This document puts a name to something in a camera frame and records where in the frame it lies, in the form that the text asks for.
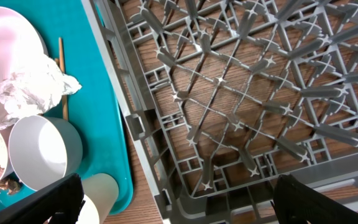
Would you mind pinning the white cup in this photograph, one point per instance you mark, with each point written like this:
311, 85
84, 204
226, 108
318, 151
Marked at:
101, 192

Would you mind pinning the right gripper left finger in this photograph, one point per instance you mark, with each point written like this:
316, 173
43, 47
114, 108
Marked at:
59, 202

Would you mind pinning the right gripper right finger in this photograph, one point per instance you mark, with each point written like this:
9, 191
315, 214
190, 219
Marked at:
295, 202

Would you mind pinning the teal serving tray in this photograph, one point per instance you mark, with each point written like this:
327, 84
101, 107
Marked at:
93, 110

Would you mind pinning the pink plate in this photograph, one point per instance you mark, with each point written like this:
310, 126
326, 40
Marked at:
18, 41

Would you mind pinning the grey dishwasher rack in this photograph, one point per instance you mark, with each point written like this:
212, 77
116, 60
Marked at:
221, 98

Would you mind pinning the grey-white bowl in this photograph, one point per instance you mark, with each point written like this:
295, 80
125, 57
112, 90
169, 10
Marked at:
43, 150

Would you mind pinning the brown food scraps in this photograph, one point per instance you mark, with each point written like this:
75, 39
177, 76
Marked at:
12, 186

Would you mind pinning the white napkin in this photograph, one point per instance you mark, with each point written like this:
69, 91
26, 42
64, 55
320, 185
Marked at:
34, 88

